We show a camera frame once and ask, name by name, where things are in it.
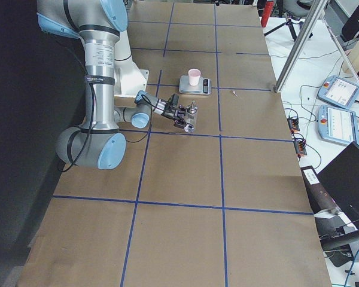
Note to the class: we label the aluminium frame post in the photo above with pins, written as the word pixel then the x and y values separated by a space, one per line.
pixel 316 11

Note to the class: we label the glass sauce bottle steel cap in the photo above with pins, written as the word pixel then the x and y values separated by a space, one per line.
pixel 190 117

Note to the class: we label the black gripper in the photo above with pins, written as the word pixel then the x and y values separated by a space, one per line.
pixel 168 113

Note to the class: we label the red cylinder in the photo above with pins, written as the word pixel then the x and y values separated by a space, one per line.
pixel 267 10

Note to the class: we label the blue teach pendant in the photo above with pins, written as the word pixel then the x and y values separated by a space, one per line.
pixel 337 125
pixel 338 92

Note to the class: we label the black box with label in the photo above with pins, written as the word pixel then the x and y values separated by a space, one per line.
pixel 320 200

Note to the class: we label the near blue teach pendant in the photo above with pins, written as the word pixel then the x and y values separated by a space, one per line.
pixel 337 125

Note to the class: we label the pink plastic cup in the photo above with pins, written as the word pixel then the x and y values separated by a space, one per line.
pixel 194 76

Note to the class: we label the far blue teach pendant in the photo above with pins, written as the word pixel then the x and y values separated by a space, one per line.
pixel 338 92

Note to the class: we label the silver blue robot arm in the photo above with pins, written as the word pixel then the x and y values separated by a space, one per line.
pixel 97 142

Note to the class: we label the orange black connector block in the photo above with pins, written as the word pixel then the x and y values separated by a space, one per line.
pixel 293 124

